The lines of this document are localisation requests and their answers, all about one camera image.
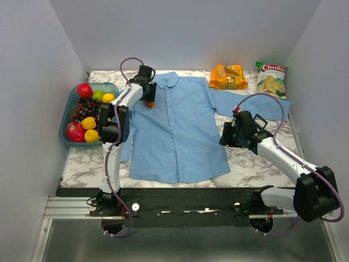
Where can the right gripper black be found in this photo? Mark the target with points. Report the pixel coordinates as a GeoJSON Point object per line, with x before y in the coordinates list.
{"type": "Point", "coordinates": [226, 138]}

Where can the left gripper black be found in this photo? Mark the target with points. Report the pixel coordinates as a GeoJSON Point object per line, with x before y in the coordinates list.
{"type": "Point", "coordinates": [150, 97]}

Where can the red orange leaf brooch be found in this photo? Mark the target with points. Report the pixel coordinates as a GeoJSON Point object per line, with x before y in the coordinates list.
{"type": "Point", "coordinates": [150, 105]}

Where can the black brooch box red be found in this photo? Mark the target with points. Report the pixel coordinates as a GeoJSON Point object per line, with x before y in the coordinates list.
{"type": "Point", "coordinates": [260, 122]}

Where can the light blue button shirt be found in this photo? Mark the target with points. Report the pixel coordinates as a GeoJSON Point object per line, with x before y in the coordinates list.
{"type": "Point", "coordinates": [178, 140]}

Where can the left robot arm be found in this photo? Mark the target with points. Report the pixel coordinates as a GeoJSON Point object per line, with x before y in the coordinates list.
{"type": "Point", "coordinates": [114, 130]}

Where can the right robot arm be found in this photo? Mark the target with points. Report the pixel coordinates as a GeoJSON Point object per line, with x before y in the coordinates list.
{"type": "Point", "coordinates": [315, 194]}

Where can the orange toy fruit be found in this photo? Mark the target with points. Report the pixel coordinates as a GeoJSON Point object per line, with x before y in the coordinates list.
{"type": "Point", "coordinates": [108, 98]}
{"type": "Point", "coordinates": [91, 136]}

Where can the green toy lime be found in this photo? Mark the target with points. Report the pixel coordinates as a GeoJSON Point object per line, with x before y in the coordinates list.
{"type": "Point", "coordinates": [98, 95]}

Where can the orange mango gummy bag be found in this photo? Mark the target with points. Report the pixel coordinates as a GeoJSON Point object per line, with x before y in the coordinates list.
{"type": "Point", "coordinates": [228, 77]}

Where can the red toy apple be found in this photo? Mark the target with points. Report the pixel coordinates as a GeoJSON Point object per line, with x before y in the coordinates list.
{"type": "Point", "coordinates": [84, 90]}

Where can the dark toy grape bunch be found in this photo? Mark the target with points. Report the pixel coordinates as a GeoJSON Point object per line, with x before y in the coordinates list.
{"type": "Point", "coordinates": [86, 108]}

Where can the yellow toy lemon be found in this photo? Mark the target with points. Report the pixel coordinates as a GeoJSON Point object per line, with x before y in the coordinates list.
{"type": "Point", "coordinates": [88, 123]}

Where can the green cassava chips bag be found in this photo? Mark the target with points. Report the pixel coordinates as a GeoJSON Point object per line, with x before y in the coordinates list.
{"type": "Point", "coordinates": [270, 79]}

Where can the teal plastic fruit basin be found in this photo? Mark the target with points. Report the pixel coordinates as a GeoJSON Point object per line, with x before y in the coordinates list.
{"type": "Point", "coordinates": [72, 101]}

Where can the pink toy dragon fruit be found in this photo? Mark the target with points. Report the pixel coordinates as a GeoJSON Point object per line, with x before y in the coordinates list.
{"type": "Point", "coordinates": [75, 132]}

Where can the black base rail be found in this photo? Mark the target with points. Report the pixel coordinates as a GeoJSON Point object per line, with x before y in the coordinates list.
{"type": "Point", "coordinates": [177, 207]}

